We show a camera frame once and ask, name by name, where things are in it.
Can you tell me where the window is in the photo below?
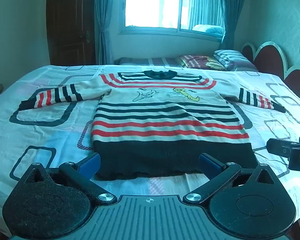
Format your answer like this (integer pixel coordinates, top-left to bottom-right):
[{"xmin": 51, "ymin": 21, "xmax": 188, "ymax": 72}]
[{"xmin": 119, "ymin": 0, "xmax": 227, "ymax": 35}]

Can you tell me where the light blue quilt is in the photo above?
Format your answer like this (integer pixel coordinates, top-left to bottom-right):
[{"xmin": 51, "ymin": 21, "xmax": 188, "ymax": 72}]
[{"xmin": 192, "ymin": 24, "xmax": 225, "ymax": 34}]

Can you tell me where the teal curtain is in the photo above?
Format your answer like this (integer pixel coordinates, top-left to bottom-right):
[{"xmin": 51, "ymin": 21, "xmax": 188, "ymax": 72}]
[
  {"xmin": 219, "ymin": 0, "xmax": 252, "ymax": 52},
  {"xmin": 94, "ymin": 0, "xmax": 115, "ymax": 65}
]

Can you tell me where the patterned white bed sheet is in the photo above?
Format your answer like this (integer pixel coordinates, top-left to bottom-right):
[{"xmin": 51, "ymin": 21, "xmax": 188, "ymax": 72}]
[{"xmin": 0, "ymin": 64, "xmax": 300, "ymax": 230}]

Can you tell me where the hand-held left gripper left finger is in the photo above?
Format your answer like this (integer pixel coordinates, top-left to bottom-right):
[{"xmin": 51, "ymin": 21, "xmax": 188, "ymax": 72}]
[{"xmin": 25, "ymin": 152, "xmax": 117, "ymax": 203}]

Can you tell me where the red scalloped headboard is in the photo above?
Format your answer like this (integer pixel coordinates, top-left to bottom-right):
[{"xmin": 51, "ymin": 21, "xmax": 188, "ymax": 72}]
[{"xmin": 241, "ymin": 41, "xmax": 300, "ymax": 100}]

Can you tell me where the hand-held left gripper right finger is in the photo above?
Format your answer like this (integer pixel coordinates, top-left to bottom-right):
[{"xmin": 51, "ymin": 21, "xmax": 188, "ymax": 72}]
[{"xmin": 184, "ymin": 153, "xmax": 275, "ymax": 203}]

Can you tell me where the striped pillow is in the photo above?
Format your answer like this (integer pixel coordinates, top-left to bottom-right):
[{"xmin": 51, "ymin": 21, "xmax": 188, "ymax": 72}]
[{"xmin": 213, "ymin": 49, "xmax": 258, "ymax": 72}]

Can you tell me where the dark wooden door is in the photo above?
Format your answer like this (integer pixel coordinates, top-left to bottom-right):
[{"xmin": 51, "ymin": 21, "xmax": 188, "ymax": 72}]
[{"xmin": 47, "ymin": 0, "xmax": 97, "ymax": 67}]

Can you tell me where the striped knit sweater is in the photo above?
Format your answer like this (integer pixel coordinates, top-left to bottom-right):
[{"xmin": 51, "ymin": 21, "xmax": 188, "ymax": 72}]
[{"xmin": 17, "ymin": 69, "xmax": 287, "ymax": 180}]

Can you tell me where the red printed pillow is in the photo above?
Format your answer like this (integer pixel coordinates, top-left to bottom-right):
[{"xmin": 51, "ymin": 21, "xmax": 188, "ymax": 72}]
[{"xmin": 176, "ymin": 54, "xmax": 228, "ymax": 71}]

